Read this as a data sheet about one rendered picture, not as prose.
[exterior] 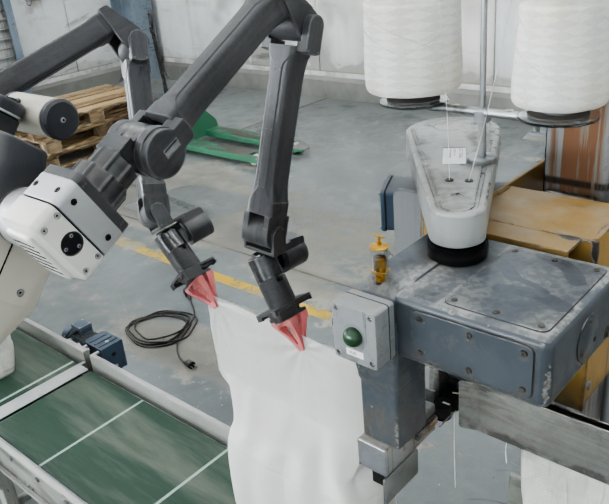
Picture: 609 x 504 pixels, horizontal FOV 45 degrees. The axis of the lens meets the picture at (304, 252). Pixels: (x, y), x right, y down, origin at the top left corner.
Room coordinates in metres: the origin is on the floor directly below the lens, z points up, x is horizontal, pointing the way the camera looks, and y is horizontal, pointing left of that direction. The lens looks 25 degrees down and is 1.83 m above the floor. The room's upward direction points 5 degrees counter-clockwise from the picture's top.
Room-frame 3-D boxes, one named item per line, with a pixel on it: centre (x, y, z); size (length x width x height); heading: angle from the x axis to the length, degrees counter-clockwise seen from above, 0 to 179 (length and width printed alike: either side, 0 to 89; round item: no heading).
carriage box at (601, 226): (1.18, -0.46, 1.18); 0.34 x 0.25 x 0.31; 137
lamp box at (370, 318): (0.88, -0.07, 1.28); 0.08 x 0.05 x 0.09; 47
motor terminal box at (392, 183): (1.40, -0.21, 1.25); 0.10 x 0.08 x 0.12; 162
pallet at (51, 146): (6.64, 1.94, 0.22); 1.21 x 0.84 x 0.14; 137
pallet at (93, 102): (6.60, 1.95, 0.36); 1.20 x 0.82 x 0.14; 133
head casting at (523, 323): (0.91, -0.26, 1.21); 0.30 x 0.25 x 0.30; 47
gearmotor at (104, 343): (2.48, 0.88, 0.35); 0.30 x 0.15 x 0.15; 47
